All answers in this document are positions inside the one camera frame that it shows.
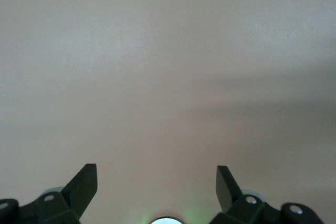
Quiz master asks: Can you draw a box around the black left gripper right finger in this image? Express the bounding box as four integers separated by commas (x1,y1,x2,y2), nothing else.
209,165,325,224

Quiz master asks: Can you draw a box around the brown table cloth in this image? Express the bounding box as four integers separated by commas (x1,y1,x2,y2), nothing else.
0,0,336,224

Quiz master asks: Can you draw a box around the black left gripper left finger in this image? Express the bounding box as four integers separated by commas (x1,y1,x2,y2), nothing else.
0,163,99,224

